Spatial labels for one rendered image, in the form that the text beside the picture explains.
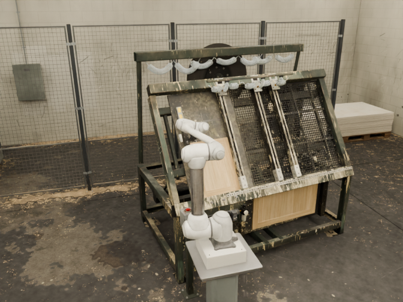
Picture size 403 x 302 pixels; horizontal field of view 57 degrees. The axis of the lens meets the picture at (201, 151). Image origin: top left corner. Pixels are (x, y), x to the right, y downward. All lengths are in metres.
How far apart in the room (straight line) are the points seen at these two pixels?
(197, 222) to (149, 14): 5.94
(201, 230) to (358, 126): 5.92
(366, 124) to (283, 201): 4.35
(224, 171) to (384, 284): 1.98
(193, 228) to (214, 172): 1.02
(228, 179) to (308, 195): 1.24
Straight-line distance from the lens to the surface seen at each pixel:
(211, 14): 8.49
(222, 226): 2.93
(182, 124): 3.20
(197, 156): 2.70
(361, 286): 4.30
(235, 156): 3.84
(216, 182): 3.76
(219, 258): 2.98
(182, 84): 3.85
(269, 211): 4.42
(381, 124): 8.72
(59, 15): 8.12
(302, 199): 4.65
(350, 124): 8.22
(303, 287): 4.12
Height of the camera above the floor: 2.62
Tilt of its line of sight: 21 degrees down
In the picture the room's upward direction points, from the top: straight up
